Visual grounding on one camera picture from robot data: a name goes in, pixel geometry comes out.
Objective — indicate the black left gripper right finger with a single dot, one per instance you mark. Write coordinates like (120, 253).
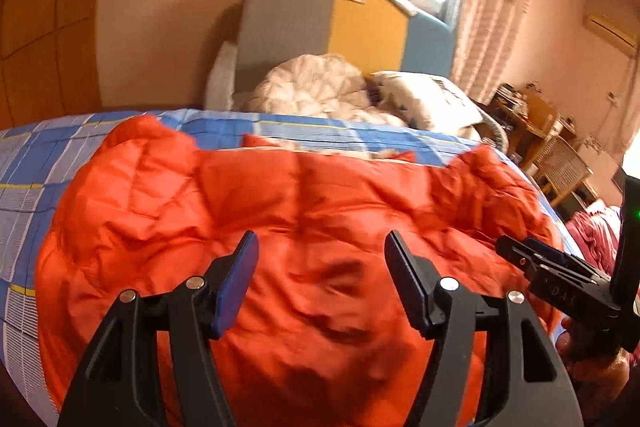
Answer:
(491, 361)

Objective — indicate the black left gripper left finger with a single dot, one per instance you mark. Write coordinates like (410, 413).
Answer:
(149, 349)

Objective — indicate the orange puffer down jacket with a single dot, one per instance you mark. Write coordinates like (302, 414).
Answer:
(321, 338)

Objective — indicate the person right hand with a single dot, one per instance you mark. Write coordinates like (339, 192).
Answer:
(598, 373)

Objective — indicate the red pink cloth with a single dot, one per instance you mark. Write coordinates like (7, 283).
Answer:
(596, 231)

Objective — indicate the wooden rattan chair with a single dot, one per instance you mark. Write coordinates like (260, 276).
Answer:
(560, 169)

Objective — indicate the wooden desk with clutter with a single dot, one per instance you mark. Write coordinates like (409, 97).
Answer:
(530, 120)

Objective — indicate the white printed pillow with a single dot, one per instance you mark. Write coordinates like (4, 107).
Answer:
(426, 102)

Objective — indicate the blue plaid bed sheet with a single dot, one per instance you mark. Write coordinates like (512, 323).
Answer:
(38, 160)

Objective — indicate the white quilted blanket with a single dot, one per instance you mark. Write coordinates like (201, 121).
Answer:
(321, 86)

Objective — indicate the grey yellow blue headboard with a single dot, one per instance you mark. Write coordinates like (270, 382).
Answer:
(374, 35)

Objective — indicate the grey bed guard rail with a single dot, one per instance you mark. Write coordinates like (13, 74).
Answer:
(491, 131)

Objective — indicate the wall air conditioner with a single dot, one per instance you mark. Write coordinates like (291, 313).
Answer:
(618, 38)

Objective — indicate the white bed side rail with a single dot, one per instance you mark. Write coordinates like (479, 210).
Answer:
(220, 80)

